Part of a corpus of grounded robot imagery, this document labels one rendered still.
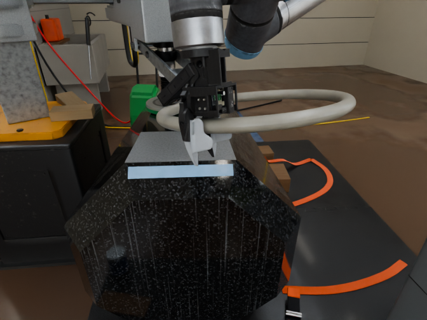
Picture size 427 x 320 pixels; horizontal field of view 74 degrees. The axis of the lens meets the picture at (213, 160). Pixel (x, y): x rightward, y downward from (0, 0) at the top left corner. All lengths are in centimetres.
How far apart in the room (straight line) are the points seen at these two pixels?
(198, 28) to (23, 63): 126
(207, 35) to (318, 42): 662
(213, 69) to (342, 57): 703
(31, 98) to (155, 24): 79
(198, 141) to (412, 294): 106
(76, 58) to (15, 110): 233
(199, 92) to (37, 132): 114
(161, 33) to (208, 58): 71
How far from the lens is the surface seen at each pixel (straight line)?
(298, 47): 689
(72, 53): 397
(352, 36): 753
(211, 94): 50
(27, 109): 172
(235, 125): 52
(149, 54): 136
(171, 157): 93
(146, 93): 290
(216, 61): 51
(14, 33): 161
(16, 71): 168
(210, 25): 51
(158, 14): 121
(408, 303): 140
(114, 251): 107
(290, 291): 158
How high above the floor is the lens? 131
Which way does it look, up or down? 29 degrees down
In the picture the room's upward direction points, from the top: straight up
